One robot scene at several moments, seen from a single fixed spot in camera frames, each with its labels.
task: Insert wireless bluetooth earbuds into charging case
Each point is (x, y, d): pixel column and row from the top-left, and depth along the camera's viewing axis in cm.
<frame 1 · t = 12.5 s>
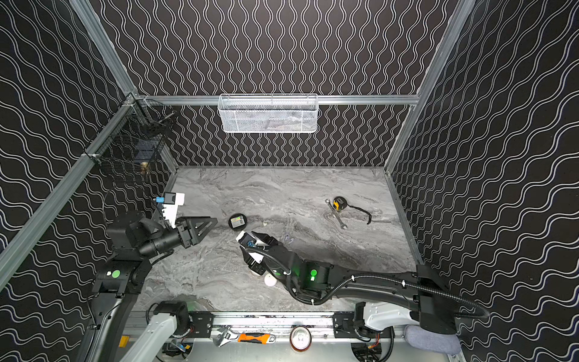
left hand: (215, 221, 61), fingers open
right hand: (249, 236, 67), fingers open
white round earbud case: (270, 280, 85), on the table
black round digital timer: (237, 222, 100), point 2 cm above the table
yellow black tape measure: (340, 204, 105), point 3 cm above the table
silver combination wrench: (341, 225, 102), on the table
beige earbud far: (264, 224, 100), on the table

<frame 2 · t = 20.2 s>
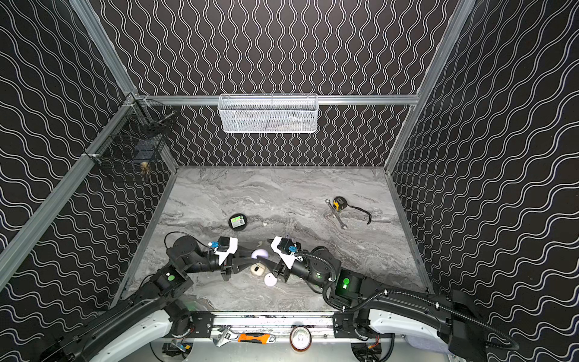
left hand: (259, 262, 63), fingers closed
right hand: (265, 244, 65), fingers open
the named things where they were.

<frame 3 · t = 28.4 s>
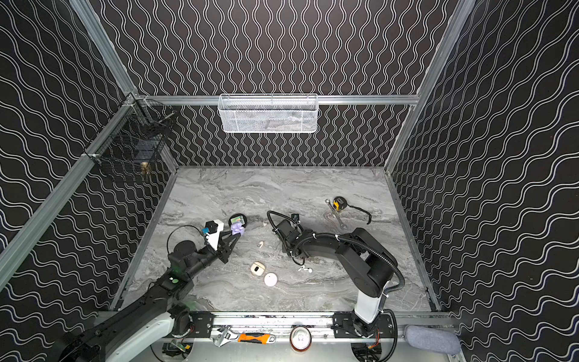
left hand: (241, 234, 77), fingers closed
right hand: (292, 241, 94), fingers open
the named things where they were.

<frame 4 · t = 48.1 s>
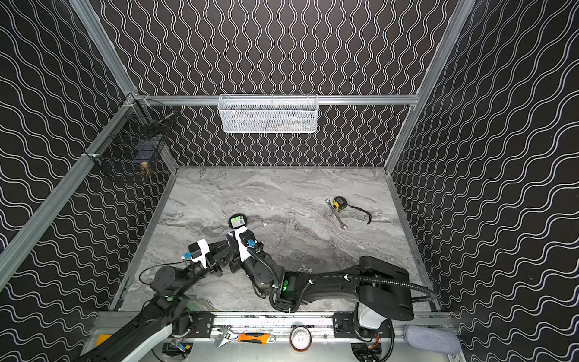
left hand: (236, 245, 67), fingers closed
right hand: (231, 234, 67), fingers closed
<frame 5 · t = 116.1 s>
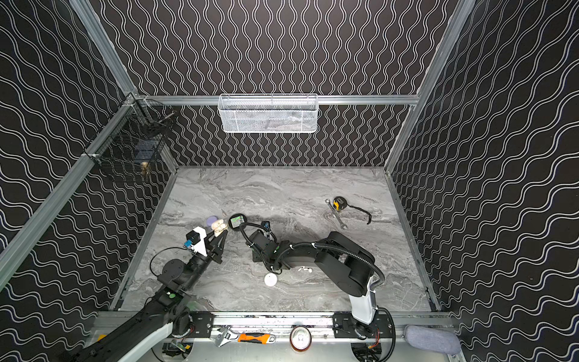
left hand: (226, 231, 74), fingers closed
right hand: (258, 248, 91), fingers open
purple earbud charging case: (210, 220, 103), on the table
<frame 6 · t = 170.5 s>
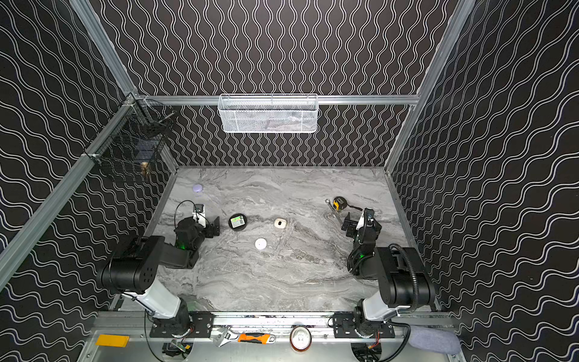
left hand: (212, 214, 94), fingers open
right hand: (363, 215, 91), fingers open
white round earbud case: (260, 243, 92), point 3 cm above the table
